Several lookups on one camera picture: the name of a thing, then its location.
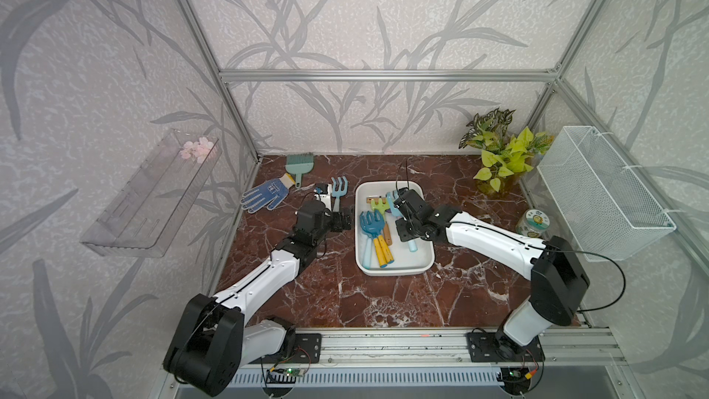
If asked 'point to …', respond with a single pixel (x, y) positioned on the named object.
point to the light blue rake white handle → (396, 211)
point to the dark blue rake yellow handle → (374, 224)
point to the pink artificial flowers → (197, 150)
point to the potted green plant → (504, 157)
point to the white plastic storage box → (404, 259)
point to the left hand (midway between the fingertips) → (341, 206)
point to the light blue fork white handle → (340, 191)
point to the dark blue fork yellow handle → (373, 223)
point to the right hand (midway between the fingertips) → (403, 224)
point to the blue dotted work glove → (274, 191)
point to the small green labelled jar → (533, 223)
